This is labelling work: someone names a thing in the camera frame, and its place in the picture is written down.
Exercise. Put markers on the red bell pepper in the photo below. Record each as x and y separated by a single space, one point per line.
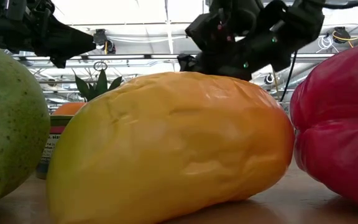
340 130

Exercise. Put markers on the silver tin can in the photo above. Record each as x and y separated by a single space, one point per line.
53 146

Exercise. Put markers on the green pear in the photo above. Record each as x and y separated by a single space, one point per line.
8 124

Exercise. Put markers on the yellow orange mango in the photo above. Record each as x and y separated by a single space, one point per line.
166 149

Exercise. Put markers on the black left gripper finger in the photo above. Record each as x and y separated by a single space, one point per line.
61 49
61 32

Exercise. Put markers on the orange fruit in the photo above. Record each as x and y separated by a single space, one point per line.
68 109

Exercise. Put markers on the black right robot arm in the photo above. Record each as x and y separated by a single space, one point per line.
303 21

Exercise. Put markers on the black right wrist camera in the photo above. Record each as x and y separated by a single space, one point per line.
207 31

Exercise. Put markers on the snake plant in white pot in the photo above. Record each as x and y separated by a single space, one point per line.
99 85

